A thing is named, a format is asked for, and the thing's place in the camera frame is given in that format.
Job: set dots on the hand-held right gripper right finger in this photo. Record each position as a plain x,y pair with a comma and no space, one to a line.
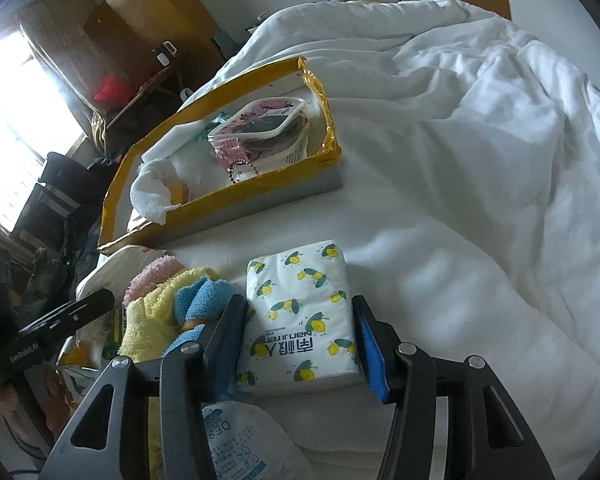
366,350

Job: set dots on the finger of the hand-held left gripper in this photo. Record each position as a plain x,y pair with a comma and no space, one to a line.
75,316

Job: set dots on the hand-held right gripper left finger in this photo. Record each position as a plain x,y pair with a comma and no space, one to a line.
226,332

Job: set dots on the blue towel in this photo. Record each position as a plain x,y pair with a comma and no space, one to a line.
205,300

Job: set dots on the yellow towel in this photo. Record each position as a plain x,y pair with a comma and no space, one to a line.
150,315

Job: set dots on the lemon print tissue pack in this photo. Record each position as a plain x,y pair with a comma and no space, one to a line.
300,310

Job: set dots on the pink fluffy towel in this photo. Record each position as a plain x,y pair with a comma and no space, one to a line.
155,272

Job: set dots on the white blue-printed plastic packet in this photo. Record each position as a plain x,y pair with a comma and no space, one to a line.
250,440

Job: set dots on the cardboard box with yellow tape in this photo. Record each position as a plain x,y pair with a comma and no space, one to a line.
290,182

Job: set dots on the pile of dark clothes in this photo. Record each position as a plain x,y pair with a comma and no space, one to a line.
87,255

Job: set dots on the black suitcase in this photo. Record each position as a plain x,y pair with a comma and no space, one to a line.
55,195

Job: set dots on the white gauze roll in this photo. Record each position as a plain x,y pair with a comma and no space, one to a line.
150,185

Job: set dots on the window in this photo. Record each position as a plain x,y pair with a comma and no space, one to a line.
15,125

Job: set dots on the white plastic bag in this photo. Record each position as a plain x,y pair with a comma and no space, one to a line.
180,140

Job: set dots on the white duvet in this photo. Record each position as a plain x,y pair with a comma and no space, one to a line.
480,160

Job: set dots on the red bag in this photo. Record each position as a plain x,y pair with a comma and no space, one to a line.
111,89

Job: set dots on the wooden side table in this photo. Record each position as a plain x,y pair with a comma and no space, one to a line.
145,90

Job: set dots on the brown curtain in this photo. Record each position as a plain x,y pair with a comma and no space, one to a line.
65,45

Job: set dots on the black and white kettle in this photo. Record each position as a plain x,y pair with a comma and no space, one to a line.
164,52

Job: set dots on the grey flat panel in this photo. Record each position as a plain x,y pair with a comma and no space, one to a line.
225,44

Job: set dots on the wooden wardrobe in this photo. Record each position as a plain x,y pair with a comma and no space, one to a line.
145,10

